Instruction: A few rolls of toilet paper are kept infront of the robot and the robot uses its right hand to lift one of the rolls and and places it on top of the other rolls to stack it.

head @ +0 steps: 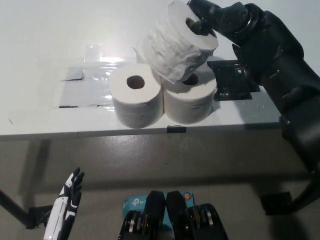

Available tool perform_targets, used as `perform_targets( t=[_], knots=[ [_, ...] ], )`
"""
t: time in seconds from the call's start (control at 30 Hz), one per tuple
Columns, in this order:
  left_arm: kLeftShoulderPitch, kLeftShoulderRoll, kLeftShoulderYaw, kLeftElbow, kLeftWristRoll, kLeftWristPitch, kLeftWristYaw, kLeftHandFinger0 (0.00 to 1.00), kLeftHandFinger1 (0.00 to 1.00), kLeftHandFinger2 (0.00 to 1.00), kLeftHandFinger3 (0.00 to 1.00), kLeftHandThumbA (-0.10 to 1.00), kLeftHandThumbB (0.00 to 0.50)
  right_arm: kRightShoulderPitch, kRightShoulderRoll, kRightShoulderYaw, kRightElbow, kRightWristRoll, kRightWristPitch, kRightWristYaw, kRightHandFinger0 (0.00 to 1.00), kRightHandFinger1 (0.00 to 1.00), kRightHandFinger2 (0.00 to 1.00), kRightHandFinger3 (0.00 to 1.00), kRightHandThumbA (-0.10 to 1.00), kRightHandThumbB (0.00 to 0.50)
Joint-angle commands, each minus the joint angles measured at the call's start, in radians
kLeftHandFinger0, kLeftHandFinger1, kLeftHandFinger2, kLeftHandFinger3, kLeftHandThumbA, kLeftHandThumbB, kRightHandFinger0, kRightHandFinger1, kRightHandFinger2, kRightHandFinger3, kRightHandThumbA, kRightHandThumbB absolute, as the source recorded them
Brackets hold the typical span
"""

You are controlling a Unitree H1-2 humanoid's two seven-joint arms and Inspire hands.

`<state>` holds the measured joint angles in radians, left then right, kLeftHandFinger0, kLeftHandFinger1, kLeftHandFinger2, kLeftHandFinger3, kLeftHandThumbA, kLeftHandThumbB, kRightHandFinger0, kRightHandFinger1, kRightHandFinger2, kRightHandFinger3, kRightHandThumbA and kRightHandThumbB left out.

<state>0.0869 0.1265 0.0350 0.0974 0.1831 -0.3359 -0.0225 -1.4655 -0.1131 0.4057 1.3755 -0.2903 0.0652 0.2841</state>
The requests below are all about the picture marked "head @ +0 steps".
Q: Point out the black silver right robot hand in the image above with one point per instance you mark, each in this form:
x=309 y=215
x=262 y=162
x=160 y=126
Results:
x=225 y=17

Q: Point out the small black tape piece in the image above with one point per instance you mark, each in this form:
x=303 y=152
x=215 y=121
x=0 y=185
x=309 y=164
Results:
x=176 y=129

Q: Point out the teal tp-link box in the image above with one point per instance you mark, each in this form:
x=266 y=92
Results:
x=135 y=205

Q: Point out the large black tape patch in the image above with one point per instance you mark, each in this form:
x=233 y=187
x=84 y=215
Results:
x=230 y=85

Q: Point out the black diagonal table leg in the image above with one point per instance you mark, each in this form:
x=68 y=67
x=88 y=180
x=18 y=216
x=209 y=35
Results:
x=15 y=207
x=306 y=197

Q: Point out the grey tape patch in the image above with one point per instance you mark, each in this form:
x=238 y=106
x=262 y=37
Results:
x=75 y=92

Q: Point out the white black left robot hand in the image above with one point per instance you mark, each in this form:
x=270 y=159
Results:
x=62 y=212

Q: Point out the taped toilet paper roll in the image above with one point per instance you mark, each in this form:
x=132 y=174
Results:
x=170 y=50

